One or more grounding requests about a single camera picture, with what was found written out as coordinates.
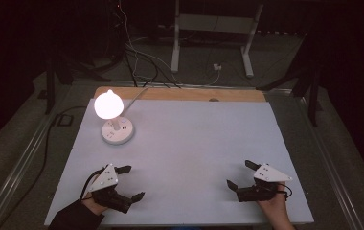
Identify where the person's left hand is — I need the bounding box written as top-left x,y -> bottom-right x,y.
80,191 -> 109,216

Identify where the white metal stand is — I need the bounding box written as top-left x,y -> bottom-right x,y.
170,0 -> 264,79

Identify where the black stand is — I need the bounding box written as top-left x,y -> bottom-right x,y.
44,57 -> 111,115
256,68 -> 323,127

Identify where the white lamp cable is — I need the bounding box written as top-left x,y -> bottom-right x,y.
121,86 -> 149,113

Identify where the long black floor cable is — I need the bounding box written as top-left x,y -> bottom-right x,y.
0,105 -> 88,230

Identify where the white table mat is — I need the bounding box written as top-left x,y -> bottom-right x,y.
44,98 -> 314,227

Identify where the white desk lamp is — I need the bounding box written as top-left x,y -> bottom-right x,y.
93,89 -> 136,146

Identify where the white floor cable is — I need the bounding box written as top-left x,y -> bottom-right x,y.
117,0 -> 222,87

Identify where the person's right hand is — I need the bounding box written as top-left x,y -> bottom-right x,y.
256,181 -> 290,221

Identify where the right hand-held gripper black cable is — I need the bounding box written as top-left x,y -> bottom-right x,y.
277,183 -> 294,201

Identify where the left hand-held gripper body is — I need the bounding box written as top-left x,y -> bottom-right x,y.
88,163 -> 134,215

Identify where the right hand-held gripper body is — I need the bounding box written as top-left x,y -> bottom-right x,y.
236,163 -> 293,203

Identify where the small black box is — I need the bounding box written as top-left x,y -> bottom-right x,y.
57,114 -> 74,127

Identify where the left hand-held gripper black cable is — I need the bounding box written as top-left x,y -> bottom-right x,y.
80,171 -> 102,201

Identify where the metal floor rail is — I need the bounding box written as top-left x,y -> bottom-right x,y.
298,94 -> 364,230
0,80 -> 74,230

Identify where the hand-held gripper black cable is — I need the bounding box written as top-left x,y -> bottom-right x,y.
80,171 -> 102,201
277,183 -> 294,201

